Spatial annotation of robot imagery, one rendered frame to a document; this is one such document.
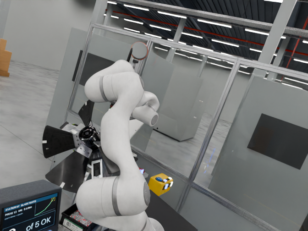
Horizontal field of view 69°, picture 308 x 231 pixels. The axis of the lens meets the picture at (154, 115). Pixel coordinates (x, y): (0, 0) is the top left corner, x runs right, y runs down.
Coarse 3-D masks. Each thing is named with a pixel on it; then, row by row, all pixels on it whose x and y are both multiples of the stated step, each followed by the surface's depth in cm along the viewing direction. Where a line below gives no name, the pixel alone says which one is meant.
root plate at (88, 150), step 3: (81, 144) 144; (78, 147) 142; (81, 147) 143; (84, 147) 145; (87, 147) 146; (78, 150) 142; (81, 150) 143; (87, 150) 145; (90, 150) 146; (81, 153) 142; (84, 153) 143; (87, 153) 144; (90, 153) 146; (87, 156) 144
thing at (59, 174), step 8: (64, 160) 136; (72, 160) 137; (80, 160) 140; (56, 168) 133; (64, 168) 134; (72, 168) 135; (80, 168) 138; (48, 176) 130; (56, 176) 131; (64, 176) 132; (72, 176) 134; (80, 176) 136; (56, 184) 129; (80, 184) 134
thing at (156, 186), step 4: (152, 176) 151; (156, 176) 153; (160, 176) 155; (164, 176) 157; (168, 176) 160; (152, 180) 148; (156, 180) 147; (172, 180) 157; (148, 184) 150; (152, 184) 148; (156, 184) 147; (160, 184) 145; (164, 184) 147; (152, 188) 148; (156, 188) 147; (160, 188) 145; (168, 188) 156; (156, 192) 146; (160, 192) 147; (164, 192) 152
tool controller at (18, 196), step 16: (0, 192) 66; (16, 192) 67; (32, 192) 68; (48, 192) 71; (0, 208) 59; (16, 208) 63; (32, 208) 67; (48, 208) 71; (0, 224) 60; (32, 224) 67; (48, 224) 72
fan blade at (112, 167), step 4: (100, 148) 138; (100, 152) 135; (104, 156) 133; (104, 160) 130; (108, 160) 131; (136, 160) 138; (108, 164) 129; (112, 164) 130; (108, 168) 127; (112, 168) 127; (116, 168) 128; (108, 172) 125; (112, 172) 125
